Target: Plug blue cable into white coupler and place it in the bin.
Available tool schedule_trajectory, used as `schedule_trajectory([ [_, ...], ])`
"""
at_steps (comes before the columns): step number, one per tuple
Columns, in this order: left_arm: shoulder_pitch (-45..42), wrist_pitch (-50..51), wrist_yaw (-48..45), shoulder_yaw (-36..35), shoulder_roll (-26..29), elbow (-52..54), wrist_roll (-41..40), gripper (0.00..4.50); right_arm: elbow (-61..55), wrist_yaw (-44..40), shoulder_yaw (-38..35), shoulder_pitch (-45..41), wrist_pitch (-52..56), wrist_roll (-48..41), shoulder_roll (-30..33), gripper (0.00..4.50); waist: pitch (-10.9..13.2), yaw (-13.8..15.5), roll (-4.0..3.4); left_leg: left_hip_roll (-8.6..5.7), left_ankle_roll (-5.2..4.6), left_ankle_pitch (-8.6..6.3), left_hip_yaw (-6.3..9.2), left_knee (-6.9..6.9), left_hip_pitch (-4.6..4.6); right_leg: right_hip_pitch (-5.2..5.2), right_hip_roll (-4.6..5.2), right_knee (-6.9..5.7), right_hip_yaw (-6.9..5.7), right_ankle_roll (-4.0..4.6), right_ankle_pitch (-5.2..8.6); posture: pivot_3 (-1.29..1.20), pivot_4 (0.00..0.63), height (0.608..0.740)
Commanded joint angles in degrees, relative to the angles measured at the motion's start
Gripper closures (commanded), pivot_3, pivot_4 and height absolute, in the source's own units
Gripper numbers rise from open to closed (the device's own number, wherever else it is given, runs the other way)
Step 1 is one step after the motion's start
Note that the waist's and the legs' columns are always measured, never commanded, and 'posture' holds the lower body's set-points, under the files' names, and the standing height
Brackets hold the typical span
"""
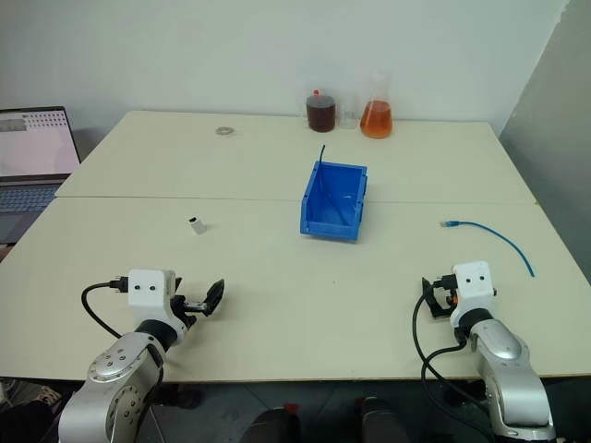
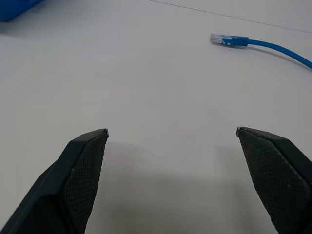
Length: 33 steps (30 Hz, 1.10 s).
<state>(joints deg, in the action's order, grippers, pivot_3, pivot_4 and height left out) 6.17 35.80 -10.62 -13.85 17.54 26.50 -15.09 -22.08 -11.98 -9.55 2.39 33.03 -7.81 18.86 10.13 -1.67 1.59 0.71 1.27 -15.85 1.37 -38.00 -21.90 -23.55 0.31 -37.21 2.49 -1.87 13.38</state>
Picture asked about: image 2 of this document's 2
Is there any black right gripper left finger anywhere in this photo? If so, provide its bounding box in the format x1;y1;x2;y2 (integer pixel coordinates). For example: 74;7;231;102
0;128;110;234

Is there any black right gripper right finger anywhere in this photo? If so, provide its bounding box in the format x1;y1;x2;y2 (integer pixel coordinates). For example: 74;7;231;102
235;126;312;234

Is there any blue plastic box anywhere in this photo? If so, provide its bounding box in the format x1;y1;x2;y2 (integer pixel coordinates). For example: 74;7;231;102
0;0;45;23

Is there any blue Ethernet cable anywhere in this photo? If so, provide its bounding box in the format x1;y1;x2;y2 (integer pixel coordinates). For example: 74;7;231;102
210;32;312;70

